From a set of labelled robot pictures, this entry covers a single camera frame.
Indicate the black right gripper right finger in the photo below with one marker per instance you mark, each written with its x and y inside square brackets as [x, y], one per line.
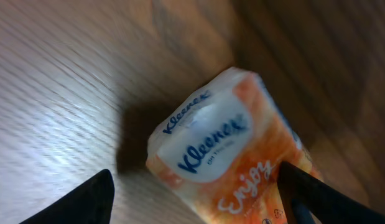
[304, 197]

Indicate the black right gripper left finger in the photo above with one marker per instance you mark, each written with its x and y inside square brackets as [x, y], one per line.
[89, 203]

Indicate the small orange white box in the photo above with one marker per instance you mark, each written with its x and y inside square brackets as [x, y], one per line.
[221, 149]

